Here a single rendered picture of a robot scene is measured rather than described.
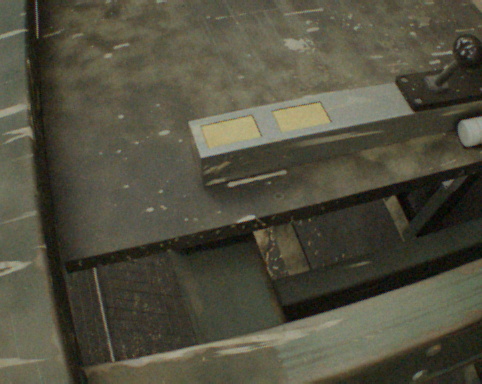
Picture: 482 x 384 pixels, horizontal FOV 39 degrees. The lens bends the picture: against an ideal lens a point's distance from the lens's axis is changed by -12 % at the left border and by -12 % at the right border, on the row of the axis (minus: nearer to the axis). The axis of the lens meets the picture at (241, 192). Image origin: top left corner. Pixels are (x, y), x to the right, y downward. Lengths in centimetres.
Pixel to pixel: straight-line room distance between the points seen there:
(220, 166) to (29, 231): 22
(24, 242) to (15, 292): 5
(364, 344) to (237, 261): 19
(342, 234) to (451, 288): 247
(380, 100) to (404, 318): 26
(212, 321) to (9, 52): 35
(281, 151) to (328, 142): 5
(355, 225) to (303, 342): 246
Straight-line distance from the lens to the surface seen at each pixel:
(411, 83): 76
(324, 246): 313
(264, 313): 67
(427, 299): 59
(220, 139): 69
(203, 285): 68
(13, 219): 59
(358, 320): 57
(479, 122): 77
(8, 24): 81
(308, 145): 71
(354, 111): 73
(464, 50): 66
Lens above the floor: 204
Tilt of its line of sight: 34 degrees down
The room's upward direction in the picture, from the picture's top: 79 degrees counter-clockwise
